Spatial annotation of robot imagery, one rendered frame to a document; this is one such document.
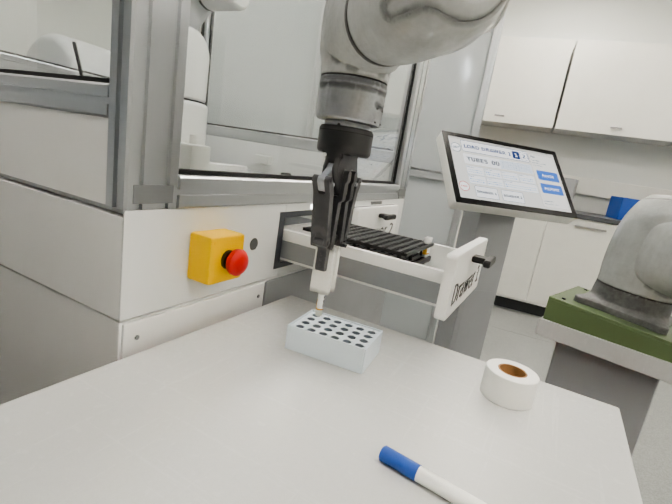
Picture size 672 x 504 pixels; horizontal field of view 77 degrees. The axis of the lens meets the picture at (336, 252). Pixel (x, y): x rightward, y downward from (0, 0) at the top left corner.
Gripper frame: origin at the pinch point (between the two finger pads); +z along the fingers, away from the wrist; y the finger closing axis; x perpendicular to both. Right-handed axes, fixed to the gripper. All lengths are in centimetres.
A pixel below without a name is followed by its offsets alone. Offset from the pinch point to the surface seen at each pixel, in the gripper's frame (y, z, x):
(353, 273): 14.2, 3.7, 0.1
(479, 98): 192, -57, 3
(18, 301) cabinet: -15.1, 13.5, 44.4
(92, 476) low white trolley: -34.1, 12.6, 4.4
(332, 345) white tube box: -3.2, 9.8, -4.1
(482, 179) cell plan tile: 105, -16, -13
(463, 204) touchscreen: 94, -7, -9
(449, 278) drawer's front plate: 10.7, -0.4, -16.7
